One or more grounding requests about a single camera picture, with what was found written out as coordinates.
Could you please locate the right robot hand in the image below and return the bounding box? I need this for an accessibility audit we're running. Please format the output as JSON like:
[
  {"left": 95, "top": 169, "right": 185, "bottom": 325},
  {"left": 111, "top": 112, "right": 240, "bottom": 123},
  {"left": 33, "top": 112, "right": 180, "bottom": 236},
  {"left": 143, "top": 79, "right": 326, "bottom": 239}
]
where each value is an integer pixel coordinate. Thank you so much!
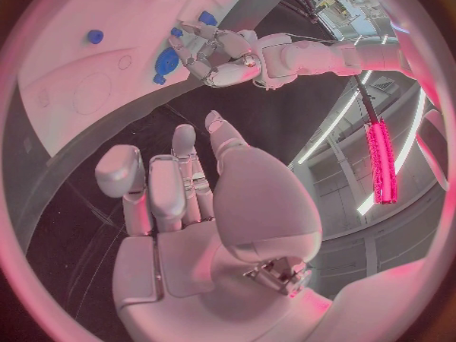
[{"left": 93, "top": 110, "right": 334, "bottom": 342}]

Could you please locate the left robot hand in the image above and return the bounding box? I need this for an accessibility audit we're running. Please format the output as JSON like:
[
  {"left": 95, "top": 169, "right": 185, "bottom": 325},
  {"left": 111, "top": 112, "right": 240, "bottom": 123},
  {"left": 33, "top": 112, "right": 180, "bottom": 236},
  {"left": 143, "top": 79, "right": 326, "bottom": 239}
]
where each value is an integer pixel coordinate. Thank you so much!
[{"left": 167, "top": 22, "right": 262, "bottom": 89}]

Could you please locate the white task board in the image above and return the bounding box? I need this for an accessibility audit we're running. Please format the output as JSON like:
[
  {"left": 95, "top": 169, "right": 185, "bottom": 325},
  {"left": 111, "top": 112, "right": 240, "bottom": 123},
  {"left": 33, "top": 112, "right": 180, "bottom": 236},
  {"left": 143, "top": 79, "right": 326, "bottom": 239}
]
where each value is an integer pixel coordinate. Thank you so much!
[{"left": 16, "top": 0, "right": 264, "bottom": 157}]

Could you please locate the blue gear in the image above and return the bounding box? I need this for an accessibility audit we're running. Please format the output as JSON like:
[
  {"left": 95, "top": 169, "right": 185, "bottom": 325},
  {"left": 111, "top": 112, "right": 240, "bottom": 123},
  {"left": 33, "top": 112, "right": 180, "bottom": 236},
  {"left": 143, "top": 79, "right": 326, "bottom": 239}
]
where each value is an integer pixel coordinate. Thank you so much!
[{"left": 154, "top": 47, "right": 181, "bottom": 75}]

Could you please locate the workshop desk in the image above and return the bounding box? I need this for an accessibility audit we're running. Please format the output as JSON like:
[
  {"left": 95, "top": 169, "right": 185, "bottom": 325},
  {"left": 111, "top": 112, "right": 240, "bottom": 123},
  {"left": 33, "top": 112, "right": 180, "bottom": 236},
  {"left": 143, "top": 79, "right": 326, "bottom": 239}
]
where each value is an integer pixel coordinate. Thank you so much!
[{"left": 287, "top": 0, "right": 388, "bottom": 40}]

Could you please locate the glowing light bar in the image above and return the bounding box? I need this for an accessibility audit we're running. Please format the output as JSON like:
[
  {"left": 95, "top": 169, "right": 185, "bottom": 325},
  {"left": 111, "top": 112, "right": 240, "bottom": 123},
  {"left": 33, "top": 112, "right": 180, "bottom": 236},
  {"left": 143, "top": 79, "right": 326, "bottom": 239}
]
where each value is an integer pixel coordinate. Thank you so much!
[{"left": 363, "top": 117, "right": 399, "bottom": 205}]

